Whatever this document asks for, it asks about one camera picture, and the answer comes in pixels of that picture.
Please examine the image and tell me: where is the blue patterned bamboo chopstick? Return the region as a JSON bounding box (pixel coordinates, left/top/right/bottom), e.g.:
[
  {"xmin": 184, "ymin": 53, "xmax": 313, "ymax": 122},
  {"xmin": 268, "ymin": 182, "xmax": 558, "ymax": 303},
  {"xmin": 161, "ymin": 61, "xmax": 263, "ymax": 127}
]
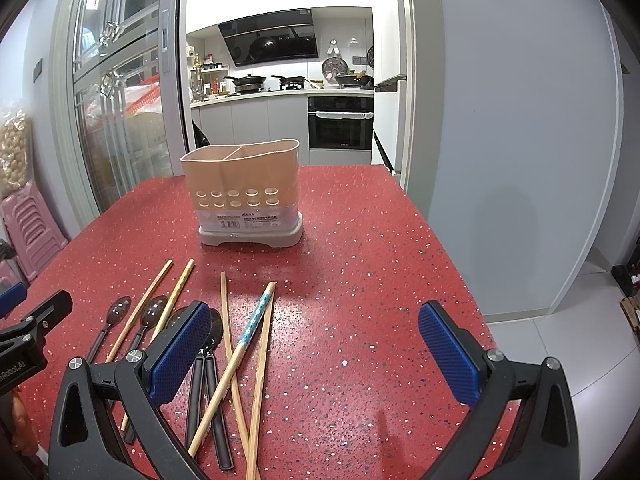
[{"xmin": 188, "ymin": 287, "xmax": 267, "ymax": 457}]

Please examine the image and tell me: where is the yellow patterned bamboo chopstick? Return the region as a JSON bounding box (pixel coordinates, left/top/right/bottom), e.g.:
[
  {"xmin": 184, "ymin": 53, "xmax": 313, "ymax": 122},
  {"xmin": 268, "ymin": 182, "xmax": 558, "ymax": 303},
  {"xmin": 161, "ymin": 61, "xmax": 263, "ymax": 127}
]
[{"xmin": 119, "ymin": 258, "xmax": 196, "ymax": 434}]

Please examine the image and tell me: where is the left hand of person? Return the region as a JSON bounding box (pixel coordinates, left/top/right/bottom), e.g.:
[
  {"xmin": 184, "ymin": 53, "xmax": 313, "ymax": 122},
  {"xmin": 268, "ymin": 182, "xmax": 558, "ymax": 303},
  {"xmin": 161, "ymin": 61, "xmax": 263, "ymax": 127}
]
[{"xmin": 11, "ymin": 389, "xmax": 38, "ymax": 456}]

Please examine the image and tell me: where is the pink plastic stool stack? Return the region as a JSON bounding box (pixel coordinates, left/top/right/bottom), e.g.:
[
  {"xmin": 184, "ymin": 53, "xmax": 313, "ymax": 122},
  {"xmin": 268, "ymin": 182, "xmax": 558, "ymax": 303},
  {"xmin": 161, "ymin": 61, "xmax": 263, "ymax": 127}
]
[{"xmin": 1, "ymin": 181, "xmax": 68, "ymax": 283}]

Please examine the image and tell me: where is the bag of round snacks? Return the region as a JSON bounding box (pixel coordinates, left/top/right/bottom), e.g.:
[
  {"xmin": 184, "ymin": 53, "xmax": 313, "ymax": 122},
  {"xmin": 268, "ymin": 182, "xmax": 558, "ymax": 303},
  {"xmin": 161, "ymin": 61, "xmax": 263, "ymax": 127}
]
[{"xmin": 0, "ymin": 102, "xmax": 32, "ymax": 198}]

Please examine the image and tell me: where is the beige plastic utensil holder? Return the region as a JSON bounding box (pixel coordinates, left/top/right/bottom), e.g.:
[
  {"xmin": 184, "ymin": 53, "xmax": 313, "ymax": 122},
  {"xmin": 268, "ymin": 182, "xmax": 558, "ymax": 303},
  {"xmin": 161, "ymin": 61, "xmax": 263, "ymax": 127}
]
[{"xmin": 181, "ymin": 139, "xmax": 303, "ymax": 248}]

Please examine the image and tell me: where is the glass sliding door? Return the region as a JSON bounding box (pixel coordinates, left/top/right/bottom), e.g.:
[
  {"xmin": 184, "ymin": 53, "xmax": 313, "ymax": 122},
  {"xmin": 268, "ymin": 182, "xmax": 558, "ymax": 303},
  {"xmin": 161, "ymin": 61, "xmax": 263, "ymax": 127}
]
[{"xmin": 50, "ymin": 0, "xmax": 192, "ymax": 224}]

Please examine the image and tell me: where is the black wok on stove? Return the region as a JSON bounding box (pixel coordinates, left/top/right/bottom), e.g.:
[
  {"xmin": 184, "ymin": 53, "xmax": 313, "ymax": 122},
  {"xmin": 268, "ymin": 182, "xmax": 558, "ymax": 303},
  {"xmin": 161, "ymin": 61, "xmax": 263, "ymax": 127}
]
[{"xmin": 224, "ymin": 75, "xmax": 266, "ymax": 94}]

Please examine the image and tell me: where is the built-in black oven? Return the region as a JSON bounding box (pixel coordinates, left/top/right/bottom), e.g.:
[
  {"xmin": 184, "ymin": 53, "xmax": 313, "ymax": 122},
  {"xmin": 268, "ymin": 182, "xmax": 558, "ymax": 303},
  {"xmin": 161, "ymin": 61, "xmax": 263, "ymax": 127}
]
[{"xmin": 308, "ymin": 96, "xmax": 374, "ymax": 150}]

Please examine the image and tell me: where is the black range hood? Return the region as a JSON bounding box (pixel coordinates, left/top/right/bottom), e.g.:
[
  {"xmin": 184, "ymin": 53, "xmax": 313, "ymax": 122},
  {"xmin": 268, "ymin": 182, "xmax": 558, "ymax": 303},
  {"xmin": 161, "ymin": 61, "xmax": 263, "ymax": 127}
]
[{"xmin": 218, "ymin": 8, "xmax": 318, "ymax": 66}]

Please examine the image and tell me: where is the white refrigerator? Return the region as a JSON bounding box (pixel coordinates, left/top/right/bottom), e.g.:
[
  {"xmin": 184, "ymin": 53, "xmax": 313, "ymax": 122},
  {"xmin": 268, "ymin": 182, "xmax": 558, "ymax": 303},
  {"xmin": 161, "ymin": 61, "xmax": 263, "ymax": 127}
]
[{"xmin": 371, "ymin": 0, "xmax": 413, "ymax": 178}]

